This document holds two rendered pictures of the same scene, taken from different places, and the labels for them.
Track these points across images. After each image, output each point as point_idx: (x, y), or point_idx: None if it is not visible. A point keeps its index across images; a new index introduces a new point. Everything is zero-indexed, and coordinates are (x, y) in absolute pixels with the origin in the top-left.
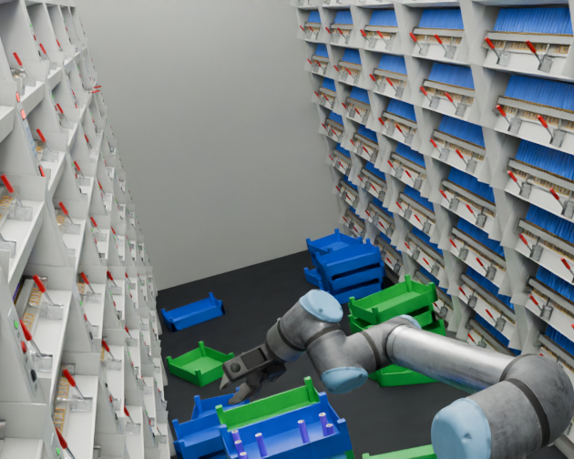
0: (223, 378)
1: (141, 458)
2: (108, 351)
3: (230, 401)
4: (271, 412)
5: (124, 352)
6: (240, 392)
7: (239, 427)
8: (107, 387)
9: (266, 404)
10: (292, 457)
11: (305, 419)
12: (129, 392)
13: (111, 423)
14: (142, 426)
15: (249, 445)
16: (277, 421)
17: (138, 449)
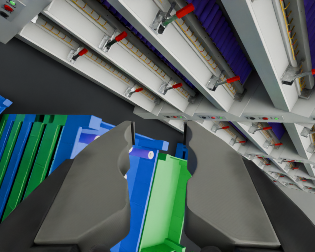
0: (216, 139)
1: (180, 59)
2: (310, 71)
3: (120, 124)
4: (174, 203)
5: (282, 111)
6: (103, 166)
7: (175, 172)
8: None
9: (181, 203)
10: None
11: (126, 241)
12: (243, 106)
13: None
14: (211, 95)
15: (135, 164)
16: (140, 209)
17: (191, 68)
